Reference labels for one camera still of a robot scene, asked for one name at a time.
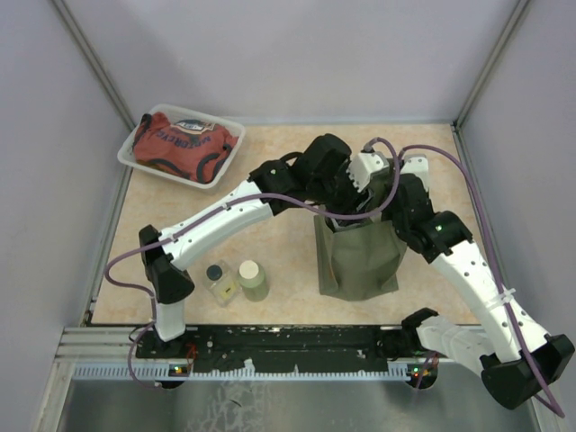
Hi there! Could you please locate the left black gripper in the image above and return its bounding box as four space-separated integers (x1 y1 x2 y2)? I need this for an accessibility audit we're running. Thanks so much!
310 161 376 228

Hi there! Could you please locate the olive green canvas bag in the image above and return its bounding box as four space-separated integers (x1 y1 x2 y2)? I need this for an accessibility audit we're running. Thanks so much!
314 216 407 302

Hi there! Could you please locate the green bottle white cap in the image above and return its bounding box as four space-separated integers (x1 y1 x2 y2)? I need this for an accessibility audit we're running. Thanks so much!
238 260 269 302

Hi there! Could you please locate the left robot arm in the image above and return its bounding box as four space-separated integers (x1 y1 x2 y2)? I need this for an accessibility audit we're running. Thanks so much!
139 134 389 357

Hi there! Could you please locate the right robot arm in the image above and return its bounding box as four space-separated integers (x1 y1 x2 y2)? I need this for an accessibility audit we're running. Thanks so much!
385 173 575 410

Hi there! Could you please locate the red printed t-shirt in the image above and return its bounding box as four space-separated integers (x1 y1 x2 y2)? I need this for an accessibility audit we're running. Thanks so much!
131 112 239 185

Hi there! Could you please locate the white plastic basket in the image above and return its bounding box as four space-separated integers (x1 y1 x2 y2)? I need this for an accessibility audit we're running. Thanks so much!
117 103 246 192

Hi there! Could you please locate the square clear bottle black cap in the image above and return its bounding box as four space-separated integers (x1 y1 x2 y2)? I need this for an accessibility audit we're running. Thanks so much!
202 260 239 307

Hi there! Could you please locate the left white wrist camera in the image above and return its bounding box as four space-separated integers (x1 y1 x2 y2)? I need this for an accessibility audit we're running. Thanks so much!
346 151 392 193

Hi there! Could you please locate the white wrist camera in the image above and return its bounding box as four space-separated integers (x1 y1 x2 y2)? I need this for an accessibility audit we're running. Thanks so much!
346 151 392 193
400 154 429 193

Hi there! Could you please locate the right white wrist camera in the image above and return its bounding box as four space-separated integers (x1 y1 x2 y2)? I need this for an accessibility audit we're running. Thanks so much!
400 154 429 193

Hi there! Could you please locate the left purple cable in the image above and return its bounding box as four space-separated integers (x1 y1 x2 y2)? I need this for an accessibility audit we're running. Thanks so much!
103 137 401 391

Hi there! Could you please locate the purple cable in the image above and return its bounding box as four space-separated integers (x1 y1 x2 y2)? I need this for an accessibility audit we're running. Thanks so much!
103 137 401 391
400 143 566 418

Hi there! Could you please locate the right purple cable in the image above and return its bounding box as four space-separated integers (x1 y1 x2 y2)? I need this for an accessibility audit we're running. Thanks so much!
400 143 566 418

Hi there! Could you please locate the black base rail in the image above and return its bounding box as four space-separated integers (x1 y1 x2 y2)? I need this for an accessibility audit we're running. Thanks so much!
136 325 428 374

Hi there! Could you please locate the white slotted cable duct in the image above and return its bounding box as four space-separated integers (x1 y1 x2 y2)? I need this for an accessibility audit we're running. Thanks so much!
71 362 433 383

